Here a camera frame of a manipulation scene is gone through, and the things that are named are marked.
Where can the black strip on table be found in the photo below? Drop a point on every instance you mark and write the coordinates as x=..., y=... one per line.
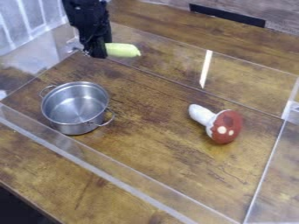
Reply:
x=247, y=20

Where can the red toy mushroom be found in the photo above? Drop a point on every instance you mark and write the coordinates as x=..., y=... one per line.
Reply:
x=222, y=125

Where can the small steel pot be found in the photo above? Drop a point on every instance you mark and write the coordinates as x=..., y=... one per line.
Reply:
x=75, y=107

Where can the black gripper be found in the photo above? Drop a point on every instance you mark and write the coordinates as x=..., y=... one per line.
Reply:
x=88, y=17

